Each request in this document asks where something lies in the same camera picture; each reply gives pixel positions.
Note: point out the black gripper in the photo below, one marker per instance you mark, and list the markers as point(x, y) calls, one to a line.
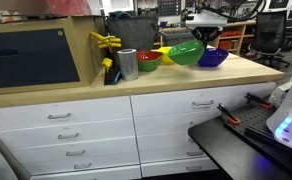
point(206, 32)

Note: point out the blue plastic bowl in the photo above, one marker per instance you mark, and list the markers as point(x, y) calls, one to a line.
point(216, 57)

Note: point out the green plastic bowl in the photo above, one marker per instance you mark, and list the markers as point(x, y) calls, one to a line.
point(149, 66)
point(186, 53)

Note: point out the yellow plastic bowl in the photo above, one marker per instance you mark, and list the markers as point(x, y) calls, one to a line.
point(162, 53)

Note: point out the orange storage bin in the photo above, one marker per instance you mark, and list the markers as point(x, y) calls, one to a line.
point(225, 45)
point(232, 33)

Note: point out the grey plastic storage bin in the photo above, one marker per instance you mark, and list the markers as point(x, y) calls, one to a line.
point(176, 36)

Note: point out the wooden shelf unit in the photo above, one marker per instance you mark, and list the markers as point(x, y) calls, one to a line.
point(239, 24)

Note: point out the black mesh office chair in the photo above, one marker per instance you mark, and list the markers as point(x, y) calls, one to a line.
point(269, 33)

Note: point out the grey fabric basket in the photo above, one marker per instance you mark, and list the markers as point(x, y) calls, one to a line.
point(132, 33)

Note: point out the black orange bar clamp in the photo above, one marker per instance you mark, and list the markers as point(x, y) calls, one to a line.
point(228, 116)
point(257, 100)

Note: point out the silver metal cylinder cup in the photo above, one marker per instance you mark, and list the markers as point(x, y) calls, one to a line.
point(128, 65)

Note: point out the black perforated board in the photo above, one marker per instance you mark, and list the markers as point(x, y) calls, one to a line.
point(252, 120)

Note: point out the teal cloth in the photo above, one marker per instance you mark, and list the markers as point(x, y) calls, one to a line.
point(119, 14)

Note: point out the black stand block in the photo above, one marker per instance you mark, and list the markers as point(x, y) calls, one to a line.
point(108, 77)

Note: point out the black robot table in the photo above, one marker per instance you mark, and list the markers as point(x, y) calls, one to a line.
point(226, 150)

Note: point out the white drawer cabinet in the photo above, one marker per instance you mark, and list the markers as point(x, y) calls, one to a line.
point(96, 126)

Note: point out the red translucent sheet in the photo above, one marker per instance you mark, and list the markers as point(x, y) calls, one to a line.
point(67, 6)

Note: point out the orange white patterned box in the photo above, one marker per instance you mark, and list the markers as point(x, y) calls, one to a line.
point(4, 16)

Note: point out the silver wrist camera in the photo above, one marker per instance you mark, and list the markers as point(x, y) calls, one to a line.
point(206, 19)

